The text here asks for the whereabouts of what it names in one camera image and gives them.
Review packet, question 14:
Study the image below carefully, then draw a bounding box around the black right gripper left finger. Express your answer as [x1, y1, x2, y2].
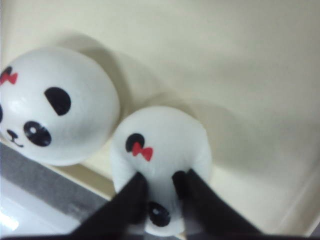
[71, 173, 148, 237]

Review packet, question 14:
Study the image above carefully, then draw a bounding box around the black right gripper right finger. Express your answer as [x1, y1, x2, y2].
[172, 168, 266, 237]

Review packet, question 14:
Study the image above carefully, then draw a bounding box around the panda bun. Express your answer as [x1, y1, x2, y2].
[109, 106, 213, 237]
[0, 47, 120, 166]

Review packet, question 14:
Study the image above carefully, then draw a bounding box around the beige rectangular tray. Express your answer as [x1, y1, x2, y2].
[0, 0, 320, 234]

